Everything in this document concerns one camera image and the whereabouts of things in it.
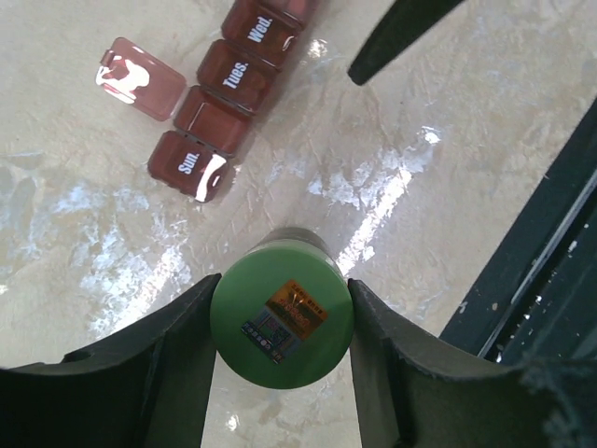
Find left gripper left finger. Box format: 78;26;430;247
1;274;220;447

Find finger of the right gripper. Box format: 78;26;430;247
347;0;463;86

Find red weekly pill organizer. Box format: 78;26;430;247
95;1;319;203

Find green capped pill bottle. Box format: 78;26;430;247
210;227;354;389

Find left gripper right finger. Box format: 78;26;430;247
348;279;596;447

